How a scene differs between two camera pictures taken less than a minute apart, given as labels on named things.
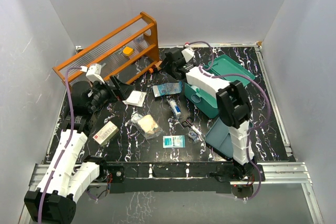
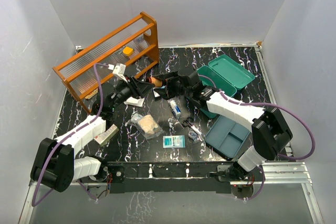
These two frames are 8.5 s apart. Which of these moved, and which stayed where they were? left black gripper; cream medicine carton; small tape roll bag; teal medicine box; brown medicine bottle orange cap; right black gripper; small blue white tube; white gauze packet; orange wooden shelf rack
Moved: right black gripper; left black gripper; brown medicine bottle orange cap
Stayed: small tape roll bag; small blue white tube; orange wooden shelf rack; white gauze packet; teal medicine box; cream medicine carton
